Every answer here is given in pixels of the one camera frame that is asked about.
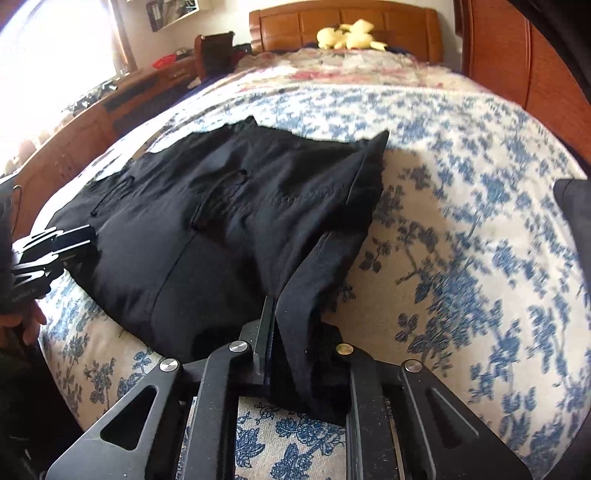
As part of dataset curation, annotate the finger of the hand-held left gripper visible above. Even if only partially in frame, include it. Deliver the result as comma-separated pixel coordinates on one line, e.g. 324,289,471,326
13,253,95,292
11,224,99,260

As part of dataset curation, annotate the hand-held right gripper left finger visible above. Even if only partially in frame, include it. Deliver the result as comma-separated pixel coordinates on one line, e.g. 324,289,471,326
45,296,277,480

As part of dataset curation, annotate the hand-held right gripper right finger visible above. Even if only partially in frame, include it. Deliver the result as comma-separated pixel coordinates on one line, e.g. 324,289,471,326
322,324,530,480

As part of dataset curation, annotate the black coat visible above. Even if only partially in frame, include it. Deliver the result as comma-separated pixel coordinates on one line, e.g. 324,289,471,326
46,115,391,426

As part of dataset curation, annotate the person's left hand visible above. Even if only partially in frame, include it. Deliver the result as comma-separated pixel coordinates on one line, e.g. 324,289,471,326
0,300,48,347

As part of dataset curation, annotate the wooden cabinet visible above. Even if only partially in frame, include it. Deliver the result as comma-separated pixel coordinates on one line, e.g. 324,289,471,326
0,57,205,232

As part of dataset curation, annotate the window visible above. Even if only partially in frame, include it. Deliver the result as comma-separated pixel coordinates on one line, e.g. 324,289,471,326
0,0,136,153

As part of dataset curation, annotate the blue floral bedsheet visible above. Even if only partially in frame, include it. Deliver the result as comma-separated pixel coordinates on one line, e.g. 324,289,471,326
37,68,591,480

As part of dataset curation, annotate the dark wooden chair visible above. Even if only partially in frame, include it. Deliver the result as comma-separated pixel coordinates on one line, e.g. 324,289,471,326
193,31,237,80

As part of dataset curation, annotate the pink floral quilt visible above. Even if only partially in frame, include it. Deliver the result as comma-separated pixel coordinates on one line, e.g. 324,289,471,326
226,46,459,94

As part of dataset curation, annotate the dark cloth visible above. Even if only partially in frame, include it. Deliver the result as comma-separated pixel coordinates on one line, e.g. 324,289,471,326
553,177,591,223

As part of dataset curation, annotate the yellow plush toy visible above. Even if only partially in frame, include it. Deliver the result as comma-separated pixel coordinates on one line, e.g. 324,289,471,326
316,19,389,51

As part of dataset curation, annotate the wooden bed headboard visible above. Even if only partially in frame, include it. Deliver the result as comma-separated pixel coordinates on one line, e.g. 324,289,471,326
249,0,445,64

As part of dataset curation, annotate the wooden louvered wardrobe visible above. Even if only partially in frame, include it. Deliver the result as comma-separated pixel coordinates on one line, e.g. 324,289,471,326
452,0,591,163

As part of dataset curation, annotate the cream wall shelf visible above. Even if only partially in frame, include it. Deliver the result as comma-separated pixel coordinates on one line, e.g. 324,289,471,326
145,0,202,33

